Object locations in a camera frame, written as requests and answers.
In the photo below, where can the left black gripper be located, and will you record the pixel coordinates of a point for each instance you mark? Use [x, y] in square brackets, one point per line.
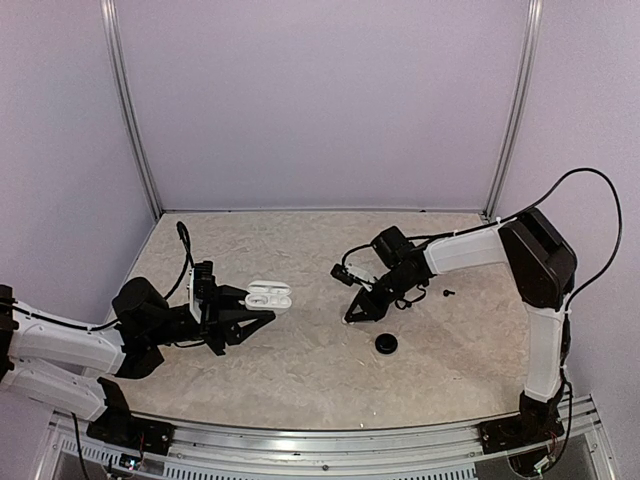
[219, 316]

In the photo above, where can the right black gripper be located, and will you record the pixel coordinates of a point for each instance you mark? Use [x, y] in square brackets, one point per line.
[373, 311]

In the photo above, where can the white earbud charging case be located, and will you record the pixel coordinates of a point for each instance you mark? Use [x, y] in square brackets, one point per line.
[268, 295]

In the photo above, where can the black round disc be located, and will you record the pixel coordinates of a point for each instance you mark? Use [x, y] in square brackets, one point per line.
[386, 344]

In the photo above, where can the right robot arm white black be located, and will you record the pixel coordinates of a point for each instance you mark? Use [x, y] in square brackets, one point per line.
[525, 250]

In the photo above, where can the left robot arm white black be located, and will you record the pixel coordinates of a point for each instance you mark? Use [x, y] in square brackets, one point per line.
[74, 366]

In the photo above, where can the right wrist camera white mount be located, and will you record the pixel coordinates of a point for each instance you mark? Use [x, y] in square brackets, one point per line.
[350, 274]

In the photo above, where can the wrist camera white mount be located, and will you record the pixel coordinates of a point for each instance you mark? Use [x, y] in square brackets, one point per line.
[350, 274]
[200, 286]

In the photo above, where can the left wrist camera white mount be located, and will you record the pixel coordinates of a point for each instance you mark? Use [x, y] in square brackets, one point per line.
[200, 286]

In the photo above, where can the front aluminium rail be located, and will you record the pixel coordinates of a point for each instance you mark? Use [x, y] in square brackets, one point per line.
[199, 450]

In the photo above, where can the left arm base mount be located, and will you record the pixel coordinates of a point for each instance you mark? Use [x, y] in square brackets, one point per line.
[135, 433]

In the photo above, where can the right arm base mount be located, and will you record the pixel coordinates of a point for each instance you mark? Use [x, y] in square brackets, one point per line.
[513, 432]

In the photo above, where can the left aluminium frame post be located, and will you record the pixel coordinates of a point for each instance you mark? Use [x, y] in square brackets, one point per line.
[115, 49]

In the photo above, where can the aluminium frame post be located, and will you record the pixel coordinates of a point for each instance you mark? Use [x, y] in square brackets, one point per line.
[115, 49]
[517, 106]

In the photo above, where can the right aluminium frame post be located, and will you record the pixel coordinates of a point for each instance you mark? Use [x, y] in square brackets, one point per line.
[517, 106]

